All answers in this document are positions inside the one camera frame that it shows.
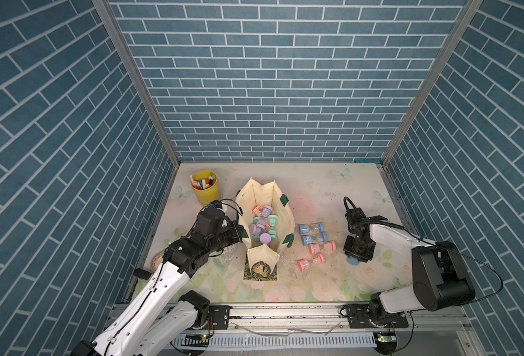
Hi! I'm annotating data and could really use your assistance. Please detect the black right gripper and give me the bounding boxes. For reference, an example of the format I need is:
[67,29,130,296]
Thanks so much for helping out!
[341,233,373,262]

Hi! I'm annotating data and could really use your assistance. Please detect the blue hourglass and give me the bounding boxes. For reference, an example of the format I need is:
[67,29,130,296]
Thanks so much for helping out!
[347,258,360,266]
[299,222,325,236]
[301,232,328,246]

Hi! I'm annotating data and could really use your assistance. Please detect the purple hourglass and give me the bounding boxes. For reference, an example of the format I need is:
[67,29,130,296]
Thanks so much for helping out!
[259,233,272,245]
[261,205,273,218]
[249,220,267,236]

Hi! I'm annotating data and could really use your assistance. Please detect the cream canvas tote bag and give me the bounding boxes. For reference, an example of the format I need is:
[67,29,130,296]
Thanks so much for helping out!
[236,179,295,282]

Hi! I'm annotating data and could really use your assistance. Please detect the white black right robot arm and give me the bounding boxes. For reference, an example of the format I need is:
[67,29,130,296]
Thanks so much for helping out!
[339,197,480,328]

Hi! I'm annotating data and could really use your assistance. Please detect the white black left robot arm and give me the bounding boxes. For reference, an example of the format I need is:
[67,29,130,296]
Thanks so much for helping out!
[72,199,247,355]

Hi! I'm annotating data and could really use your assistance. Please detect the yellow cup with markers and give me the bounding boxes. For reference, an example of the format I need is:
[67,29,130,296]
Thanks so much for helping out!
[191,170,221,206]

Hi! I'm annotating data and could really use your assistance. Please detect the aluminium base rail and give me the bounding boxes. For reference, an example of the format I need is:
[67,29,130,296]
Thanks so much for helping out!
[96,301,481,356]

